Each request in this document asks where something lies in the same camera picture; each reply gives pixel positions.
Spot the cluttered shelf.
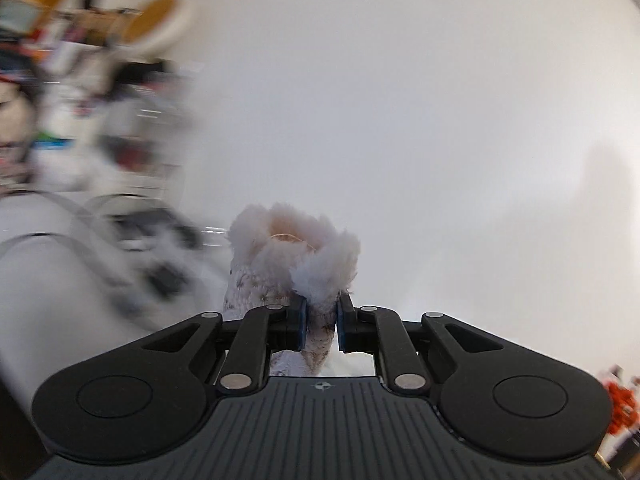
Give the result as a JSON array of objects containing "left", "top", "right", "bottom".
[{"left": 0, "top": 0, "right": 196, "bottom": 196}]

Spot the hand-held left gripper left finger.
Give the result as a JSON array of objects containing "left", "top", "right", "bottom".
[{"left": 142, "top": 294, "right": 309, "bottom": 394}]

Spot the mustard velvet chair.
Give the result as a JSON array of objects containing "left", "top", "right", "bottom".
[{"left": 120, "top": 0, "right": 196, "bottom": 56}]

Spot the fluffy cream garment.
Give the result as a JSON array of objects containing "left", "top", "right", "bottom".
[{"left": 222, "top": 202, "right": 362, "bottom": 377}]

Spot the red white object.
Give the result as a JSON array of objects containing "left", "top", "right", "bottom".
[{"left": 597, "top": 365, "right": 640, "bottom": 441}]

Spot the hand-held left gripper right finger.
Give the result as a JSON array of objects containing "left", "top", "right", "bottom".
[{"left": 336, "top": 294, "right": 504, "bottom": 394}]

